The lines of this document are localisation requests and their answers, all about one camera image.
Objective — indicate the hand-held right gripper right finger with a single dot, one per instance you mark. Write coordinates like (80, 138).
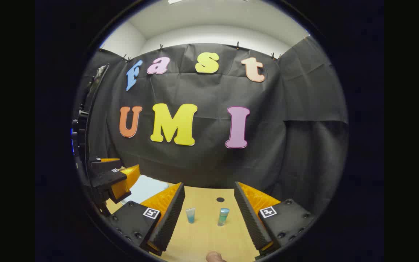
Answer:
(249, 214)

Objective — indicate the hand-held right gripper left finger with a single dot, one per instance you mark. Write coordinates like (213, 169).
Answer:
(171, 214)

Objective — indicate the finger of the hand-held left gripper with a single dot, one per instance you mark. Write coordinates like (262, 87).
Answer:
(107, 180)
(102, 165)

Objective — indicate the clear blue tube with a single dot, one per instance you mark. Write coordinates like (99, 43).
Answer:
(191, 215)

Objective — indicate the green bottle with blue cap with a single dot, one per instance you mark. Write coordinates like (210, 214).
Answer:
(223, 217)

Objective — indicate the black backdrop cloth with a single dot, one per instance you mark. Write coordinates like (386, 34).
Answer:
(209, 91)

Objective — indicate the white ceiling light panel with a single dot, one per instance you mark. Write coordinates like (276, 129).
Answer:
(175, 1)

